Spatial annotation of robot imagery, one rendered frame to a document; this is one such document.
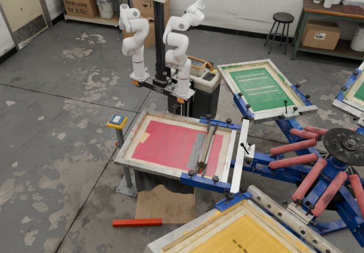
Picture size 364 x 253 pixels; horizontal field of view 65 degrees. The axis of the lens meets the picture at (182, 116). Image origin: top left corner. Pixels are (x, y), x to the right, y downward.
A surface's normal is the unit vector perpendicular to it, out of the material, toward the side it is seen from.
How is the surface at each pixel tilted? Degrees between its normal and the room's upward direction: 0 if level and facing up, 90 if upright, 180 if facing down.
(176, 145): 0
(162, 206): 0
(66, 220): 0
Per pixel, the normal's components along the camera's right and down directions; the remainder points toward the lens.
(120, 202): 0.02, -0.73
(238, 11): -0.27, 0.66
